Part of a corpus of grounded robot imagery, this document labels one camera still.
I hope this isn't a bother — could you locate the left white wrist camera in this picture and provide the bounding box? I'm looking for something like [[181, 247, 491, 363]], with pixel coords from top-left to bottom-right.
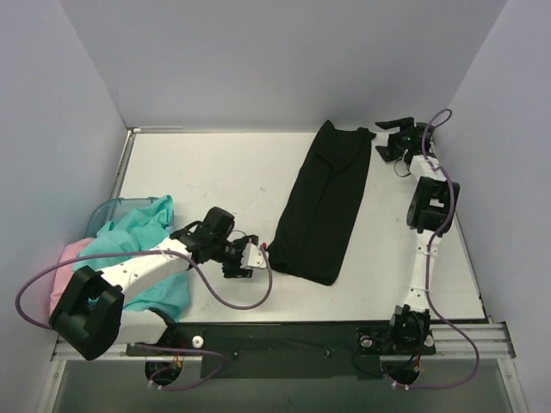
[[240, 243, 268, 270]]

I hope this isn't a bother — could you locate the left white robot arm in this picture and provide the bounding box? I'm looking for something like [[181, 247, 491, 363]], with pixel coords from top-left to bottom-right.
[[49, 206, 268, 361]]

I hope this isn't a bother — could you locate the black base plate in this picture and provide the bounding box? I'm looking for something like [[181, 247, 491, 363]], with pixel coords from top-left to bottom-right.
[[126, 321, 436, 379]]

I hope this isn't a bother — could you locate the black t shirt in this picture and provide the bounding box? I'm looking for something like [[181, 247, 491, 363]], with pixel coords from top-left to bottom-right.
[[268, 121, 375, 286]]

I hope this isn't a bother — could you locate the clear plastic bin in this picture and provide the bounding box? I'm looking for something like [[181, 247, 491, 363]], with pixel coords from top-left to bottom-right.
[[84, 196, 174, 237]]

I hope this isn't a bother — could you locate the pink t shirt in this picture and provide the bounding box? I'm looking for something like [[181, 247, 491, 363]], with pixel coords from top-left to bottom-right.
[[49, 237, 93, 314]]

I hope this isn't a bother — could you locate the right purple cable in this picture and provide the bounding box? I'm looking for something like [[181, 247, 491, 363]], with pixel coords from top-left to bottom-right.
[[388, 108, 482, 391]]

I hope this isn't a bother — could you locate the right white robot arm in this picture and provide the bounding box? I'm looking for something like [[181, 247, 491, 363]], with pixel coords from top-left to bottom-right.
[[376, 116, 460, 352]]

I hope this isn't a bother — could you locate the teal t shirt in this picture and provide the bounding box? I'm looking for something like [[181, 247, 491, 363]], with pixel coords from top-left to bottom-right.
[[77, 194, 191, 322]]

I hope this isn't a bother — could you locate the aluminium rail frame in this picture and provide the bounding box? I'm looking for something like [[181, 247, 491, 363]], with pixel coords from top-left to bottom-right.
[[51, 323, 517, 362]]

